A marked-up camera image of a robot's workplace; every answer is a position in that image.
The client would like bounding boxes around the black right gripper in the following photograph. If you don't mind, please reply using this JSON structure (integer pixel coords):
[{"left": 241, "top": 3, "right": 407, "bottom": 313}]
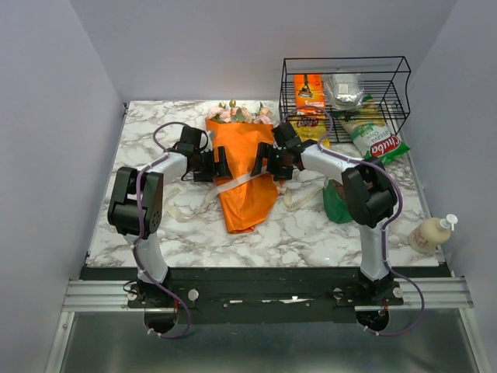
[{"left": 250, "top": 142, "right": 293, "bottom": 183}]

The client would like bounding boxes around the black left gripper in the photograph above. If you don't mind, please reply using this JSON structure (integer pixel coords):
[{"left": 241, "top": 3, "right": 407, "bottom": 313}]
[{"left": 193, "top": 146, "right": 233, "bottom": 183}]

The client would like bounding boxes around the cream printed ribbon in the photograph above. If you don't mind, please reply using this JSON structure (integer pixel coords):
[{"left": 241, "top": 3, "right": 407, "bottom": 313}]
[{"left": 165, "top": 167, "right": 324, "bottom": 223}]

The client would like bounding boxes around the pink fake flower bunch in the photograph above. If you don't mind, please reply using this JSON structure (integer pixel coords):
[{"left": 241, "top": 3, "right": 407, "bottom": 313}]
[{"left": 253, "top": 102, "right": 273, "bottom": 124}]

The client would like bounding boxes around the orange wrapping paper sheet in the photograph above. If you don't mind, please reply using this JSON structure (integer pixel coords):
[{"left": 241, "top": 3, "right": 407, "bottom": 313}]
[{"left": 205, "top": 119, "right": 278, "bottom": 234}]

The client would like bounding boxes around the green brown snack bag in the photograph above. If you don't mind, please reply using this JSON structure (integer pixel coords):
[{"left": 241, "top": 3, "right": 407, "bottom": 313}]
[{"left": 322, "top": 179, "right": 353, "bottom": 224}]

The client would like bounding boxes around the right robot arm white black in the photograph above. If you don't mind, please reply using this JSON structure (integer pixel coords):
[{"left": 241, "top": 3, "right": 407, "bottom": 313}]
[{"left": 251, "top": 123, "right": 402, "bottom": 305}]

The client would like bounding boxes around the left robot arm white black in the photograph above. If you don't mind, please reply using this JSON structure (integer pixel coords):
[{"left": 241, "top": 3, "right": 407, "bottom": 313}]
[{"left": 107, "top": 125, "right": 232, "bottom": 307}]

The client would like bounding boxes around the yellow lays chip bag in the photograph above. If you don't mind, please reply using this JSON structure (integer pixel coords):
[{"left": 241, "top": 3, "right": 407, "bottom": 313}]
[{"left": 291, "top": 111, "right": 330, "bottom": 148}]

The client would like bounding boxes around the orange razor package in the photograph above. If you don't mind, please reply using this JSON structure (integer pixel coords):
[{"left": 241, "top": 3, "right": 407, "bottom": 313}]
[{"left": 294, "top": 74, "right": 325, "bottom": 115}]

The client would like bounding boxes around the silver foil packet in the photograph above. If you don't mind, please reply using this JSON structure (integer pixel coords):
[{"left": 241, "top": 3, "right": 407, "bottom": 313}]
[{"left": 324, "top": 73, "right": 364, "bottom": 111}]

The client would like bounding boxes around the green white cassava chip bag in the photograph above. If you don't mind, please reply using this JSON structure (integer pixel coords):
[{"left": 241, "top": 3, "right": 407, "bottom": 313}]
[{"left": 338, "top": 95, "right": 410, "bottom": 164}]

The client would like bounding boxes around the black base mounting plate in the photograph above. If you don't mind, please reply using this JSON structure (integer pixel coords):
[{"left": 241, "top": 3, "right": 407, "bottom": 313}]
[{"left": 80, "top": 267, "right": 452, "bottom": 330}]

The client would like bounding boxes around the cream lotion pump bottle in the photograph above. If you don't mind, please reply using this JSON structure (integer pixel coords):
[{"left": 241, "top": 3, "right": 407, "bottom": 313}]
[{"left": 408, "top": 214, "right": 458, "bottom": 253}]

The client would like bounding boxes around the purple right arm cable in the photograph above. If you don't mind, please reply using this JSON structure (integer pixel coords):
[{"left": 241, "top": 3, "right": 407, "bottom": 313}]
[{"left": 278, "top": 106, "right": 426, "bottom": 337}]

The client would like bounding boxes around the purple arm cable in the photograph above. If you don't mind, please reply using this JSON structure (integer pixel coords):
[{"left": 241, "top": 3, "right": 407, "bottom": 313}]
[
  {"left": 278, "top": 106, "right": 426, "bottom": 337},
  {"left": 131, "top": 122, "right": 193, "bottom": 339}
]

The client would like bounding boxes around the black wire basket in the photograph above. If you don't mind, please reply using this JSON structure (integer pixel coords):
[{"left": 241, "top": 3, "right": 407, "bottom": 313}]
[{"left": 279, "top": 56, "right": 412, "bottom": 144}]

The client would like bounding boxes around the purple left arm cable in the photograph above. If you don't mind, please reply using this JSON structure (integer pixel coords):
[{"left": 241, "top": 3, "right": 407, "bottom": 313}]
[{"left": 131, "top": 122, "right": 193, "bottom": 339}]

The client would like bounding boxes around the aluminium frame rail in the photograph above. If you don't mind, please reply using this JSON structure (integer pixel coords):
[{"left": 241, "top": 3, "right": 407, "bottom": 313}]
[{"left": 45, "top": 277, "right": 492, "bottom": 372}]

